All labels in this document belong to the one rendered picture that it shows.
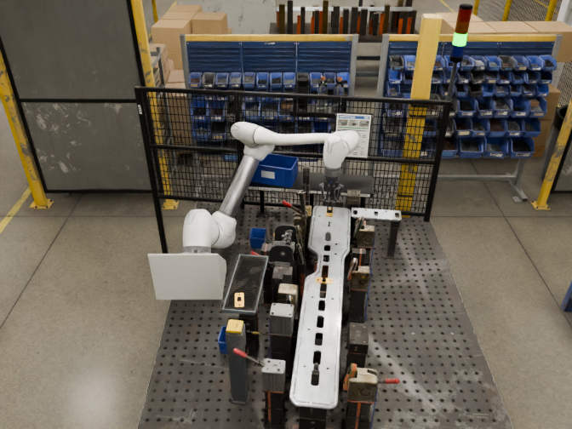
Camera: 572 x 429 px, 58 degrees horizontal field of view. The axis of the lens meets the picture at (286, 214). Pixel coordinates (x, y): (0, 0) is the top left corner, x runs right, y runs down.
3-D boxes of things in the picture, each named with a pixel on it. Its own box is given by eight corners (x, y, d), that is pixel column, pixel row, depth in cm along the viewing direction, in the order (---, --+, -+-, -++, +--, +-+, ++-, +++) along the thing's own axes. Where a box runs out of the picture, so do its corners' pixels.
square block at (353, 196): (356, 244, 326) (360, 197, 306) (343, 243, 327) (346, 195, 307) (356, 237, 333) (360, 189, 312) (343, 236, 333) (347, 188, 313)
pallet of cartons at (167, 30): (223, 111, 675) (216, 28, 615) (162, 110, 678) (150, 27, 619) (235, 78, 774) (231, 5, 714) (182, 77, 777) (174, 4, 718)
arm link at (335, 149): (337, 171, 263) (349, 161, 272) (339, 143, 255) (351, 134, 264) (318, 165, 268) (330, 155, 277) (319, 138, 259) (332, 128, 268)
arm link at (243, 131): (257, 120, 284) (268, 128, 296) (231, 114, 292) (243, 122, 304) (249, 143, 283) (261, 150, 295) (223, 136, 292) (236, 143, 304)
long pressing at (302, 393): (344, 411, 195) (344, 408, 194) (284, 404, 197) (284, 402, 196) (351, 208, 308) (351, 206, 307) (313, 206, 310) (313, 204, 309)
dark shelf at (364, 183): (373, 197, 316) (373, 193, 314) (228, 188, 325) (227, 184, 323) (372, 180, 334) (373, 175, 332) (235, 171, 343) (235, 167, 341)
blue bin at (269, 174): (291, 188, 319) (291, 169, 312) (244, 180, 326) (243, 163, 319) (298, 174, 332) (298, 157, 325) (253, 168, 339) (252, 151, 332)
